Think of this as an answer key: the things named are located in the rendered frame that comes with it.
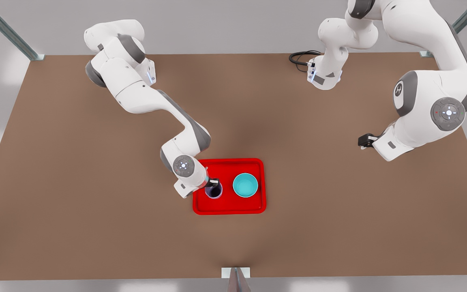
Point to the dark purple cup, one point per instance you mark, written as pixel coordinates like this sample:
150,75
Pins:
213,190

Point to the teal bowl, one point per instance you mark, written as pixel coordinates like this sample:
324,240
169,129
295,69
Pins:
245,185

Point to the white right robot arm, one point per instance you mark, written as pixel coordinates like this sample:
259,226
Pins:
144,91

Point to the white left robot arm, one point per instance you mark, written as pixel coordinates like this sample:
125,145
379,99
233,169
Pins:
428,93

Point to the red tray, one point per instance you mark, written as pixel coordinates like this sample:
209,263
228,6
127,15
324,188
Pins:
241,205

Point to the silver frame post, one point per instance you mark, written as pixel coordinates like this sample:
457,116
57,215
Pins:
8,30
458,22
236,279

